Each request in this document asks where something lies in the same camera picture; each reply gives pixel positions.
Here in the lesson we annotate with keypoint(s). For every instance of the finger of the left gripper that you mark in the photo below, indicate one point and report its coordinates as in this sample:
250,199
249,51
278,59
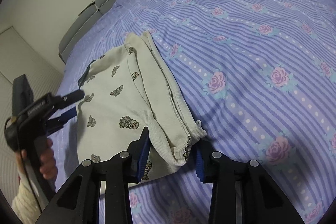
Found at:
67,99
55,124

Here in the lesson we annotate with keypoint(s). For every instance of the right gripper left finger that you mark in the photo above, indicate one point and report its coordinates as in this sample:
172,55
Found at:
139,151

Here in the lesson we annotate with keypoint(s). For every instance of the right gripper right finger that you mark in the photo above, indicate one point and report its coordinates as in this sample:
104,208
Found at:
204,161

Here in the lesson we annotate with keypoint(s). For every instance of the cream bear-print polo shirt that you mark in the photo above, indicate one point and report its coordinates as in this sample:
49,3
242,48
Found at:
128,89

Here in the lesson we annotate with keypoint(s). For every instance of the cream knit sleeve forearm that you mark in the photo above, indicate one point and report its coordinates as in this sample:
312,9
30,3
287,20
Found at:
25,206

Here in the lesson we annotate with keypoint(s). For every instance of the left hand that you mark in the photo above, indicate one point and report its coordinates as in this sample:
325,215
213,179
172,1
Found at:
48,163

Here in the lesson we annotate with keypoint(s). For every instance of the white louvered wardrobe door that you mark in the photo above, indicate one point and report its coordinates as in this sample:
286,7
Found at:
47,192

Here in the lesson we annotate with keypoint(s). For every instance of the purple floral striped bedspread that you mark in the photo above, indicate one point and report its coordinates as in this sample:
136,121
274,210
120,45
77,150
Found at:
258,74

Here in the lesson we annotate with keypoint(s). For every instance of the grey upholstered headboard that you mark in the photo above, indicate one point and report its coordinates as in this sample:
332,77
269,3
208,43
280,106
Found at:
83,23

